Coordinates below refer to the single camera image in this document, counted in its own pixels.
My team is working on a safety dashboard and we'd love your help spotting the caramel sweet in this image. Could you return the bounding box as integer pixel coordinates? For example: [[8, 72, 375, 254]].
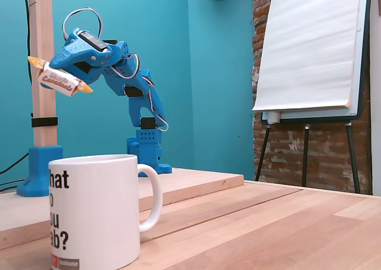
[[27, 55, 94, 98]]

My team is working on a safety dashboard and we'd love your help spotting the white printed mug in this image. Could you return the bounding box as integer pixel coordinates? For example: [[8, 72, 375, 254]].
[[48, 153, 164, 270]]

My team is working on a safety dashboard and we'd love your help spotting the wooden base board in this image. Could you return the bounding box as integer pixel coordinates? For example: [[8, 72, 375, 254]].
[[0, 167, 245, 250]]

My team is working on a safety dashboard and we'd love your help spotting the flipchart easel with paper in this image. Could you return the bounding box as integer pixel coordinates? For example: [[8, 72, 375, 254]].
[[251, 0, 373, 195]]

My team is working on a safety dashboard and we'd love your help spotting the red white black gripper cable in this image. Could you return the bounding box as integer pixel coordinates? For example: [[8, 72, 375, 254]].
[[62, 7, 104, 42]]

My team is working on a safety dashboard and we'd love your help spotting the red white black arm cable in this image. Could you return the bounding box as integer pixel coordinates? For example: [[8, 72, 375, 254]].
[[141, 75, 170, 133], [113, 53, 141, 80]]

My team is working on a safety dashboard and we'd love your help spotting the thin black cable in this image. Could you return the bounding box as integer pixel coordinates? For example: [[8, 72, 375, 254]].
[[0, 178, 27, 192], [23, 0, 33, 85]]

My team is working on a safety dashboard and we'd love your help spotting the wooden post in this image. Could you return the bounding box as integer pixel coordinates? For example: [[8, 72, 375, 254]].
[[27, 0, 58, 148]]

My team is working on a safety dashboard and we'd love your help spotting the black strap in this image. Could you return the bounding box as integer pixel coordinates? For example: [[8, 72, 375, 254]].
[[31, 117, 58, 128]]

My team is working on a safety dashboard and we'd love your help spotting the blue printed post base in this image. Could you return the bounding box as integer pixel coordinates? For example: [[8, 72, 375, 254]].
[[16, 145, 64, 198]]

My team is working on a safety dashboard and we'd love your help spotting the thick black cable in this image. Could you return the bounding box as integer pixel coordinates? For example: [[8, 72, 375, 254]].
[[0, 152, 30, 175]]

